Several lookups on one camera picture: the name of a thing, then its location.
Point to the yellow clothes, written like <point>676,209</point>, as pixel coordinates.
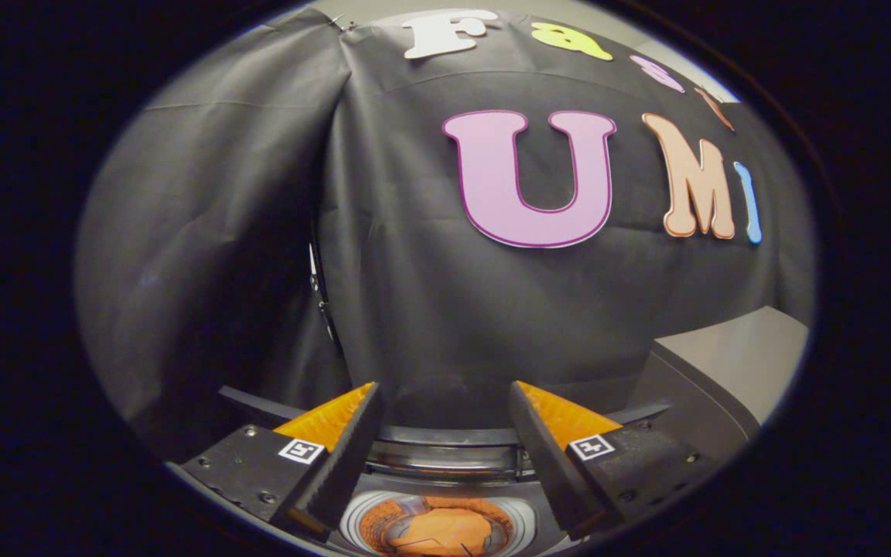
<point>445,534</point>

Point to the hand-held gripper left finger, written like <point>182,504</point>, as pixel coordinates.
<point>353,456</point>

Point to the black backdrop cloth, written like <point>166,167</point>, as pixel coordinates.
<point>221,232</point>

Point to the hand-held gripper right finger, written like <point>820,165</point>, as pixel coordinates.
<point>542,464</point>

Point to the black stand pole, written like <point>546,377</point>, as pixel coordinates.
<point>323,298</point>

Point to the white cabinet with grey top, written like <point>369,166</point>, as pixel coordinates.
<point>732,363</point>

